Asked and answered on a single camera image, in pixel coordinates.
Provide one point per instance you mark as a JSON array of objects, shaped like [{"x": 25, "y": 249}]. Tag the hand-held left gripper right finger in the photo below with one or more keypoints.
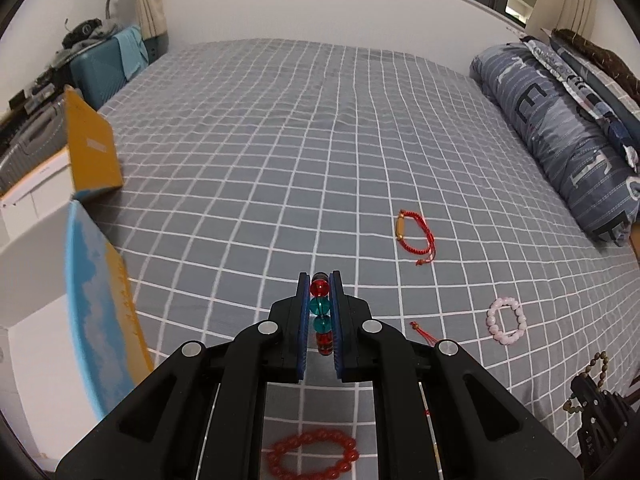
[{"x": 338, "y": 320}]

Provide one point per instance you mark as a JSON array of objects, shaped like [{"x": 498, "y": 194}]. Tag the rolled grey printed quilt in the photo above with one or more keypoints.
[{"x": 550, "y": 120}]

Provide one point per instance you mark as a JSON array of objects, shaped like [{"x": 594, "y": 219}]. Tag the dark clothes pile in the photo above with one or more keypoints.
[{"x": 87, "y": 32}]

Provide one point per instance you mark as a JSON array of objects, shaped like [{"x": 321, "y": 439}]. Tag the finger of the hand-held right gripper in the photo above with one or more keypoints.
[{"x": 600, "y": 420}]

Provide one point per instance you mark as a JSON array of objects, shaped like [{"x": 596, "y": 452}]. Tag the cream curtain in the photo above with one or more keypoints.
[{"x": 150, "y": 5}]

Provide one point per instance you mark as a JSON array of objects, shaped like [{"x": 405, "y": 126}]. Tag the sky print lidded box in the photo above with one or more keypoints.
[{"x": 100, "y": 310}]

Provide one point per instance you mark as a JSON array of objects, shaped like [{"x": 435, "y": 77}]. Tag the beige padded headboard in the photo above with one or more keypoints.
[{"x": 575, "y": 5}]

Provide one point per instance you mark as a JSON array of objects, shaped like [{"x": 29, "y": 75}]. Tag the dark desk clutter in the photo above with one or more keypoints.
[{"x": 40, "y": 87}]

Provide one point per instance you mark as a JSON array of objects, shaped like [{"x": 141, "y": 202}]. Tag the brown furry pillow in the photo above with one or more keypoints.
[{"x": 610, "y": 60}]

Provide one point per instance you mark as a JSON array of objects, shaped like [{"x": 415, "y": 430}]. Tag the folded striped blanket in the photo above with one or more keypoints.
[{"x": 575, "y": 80}]

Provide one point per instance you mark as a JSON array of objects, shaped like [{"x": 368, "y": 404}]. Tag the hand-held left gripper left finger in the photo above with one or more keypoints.
[{"x": 302, "y": 320}]

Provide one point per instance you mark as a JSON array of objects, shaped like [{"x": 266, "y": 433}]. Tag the teal suitcase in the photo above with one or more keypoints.
[{"x": 97, "y": 77}]

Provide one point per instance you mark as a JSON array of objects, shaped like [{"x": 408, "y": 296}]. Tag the yellow lidded white box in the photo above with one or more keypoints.
[{"x": 92, "y": 150}]

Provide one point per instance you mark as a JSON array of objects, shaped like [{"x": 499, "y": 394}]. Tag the grey suitcase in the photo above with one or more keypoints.
[{"x": 30, "y": 140}]

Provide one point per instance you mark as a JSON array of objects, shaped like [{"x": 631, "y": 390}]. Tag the grey checked bed sheet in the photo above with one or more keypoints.
[{"x": 300, "y": 135}]

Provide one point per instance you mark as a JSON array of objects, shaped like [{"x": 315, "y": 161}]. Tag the light blue cloth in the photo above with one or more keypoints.
[{"x": 131, "y": 52}]

